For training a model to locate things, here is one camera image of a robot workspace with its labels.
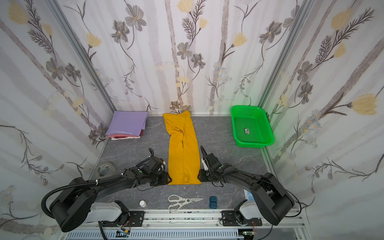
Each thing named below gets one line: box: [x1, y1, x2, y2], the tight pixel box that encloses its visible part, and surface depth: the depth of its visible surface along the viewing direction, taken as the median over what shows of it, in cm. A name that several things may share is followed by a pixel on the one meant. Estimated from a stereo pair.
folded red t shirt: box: [107, 129, 143, 140], surface depth 107 cm
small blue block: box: [209, 196, 218, 209], surface depth 81 cm
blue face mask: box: [243, 189, 255, 202], surface depth 84 cm
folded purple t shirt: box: [105, 111, 148, 136], surface depth 113 cm
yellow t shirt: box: [162, 110, 202, 185], surface depth 103 cm
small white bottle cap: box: [139, 200, 147, 208], surface depth 76 cm
